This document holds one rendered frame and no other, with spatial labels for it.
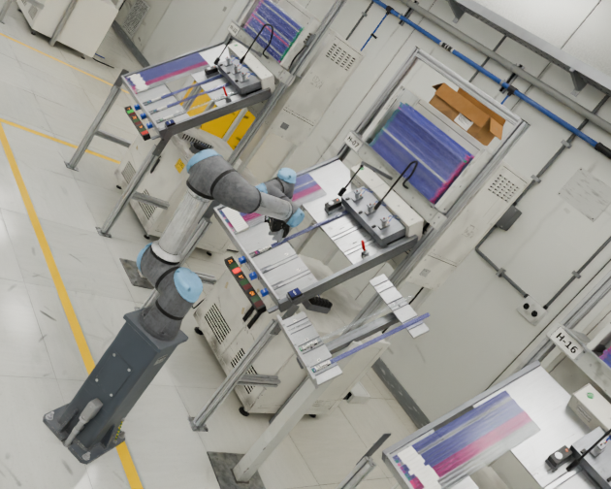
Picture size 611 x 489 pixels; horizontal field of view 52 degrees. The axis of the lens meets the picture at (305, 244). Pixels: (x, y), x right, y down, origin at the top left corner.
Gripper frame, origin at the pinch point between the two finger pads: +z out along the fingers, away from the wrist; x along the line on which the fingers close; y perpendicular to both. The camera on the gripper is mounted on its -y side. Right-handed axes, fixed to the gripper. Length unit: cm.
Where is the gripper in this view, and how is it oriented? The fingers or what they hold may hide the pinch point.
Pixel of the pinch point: (279, 240)
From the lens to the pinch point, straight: 266.9
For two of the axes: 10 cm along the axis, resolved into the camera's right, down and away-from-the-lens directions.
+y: -8.5, 2.1, -4.7
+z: -1.6, 7.6, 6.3
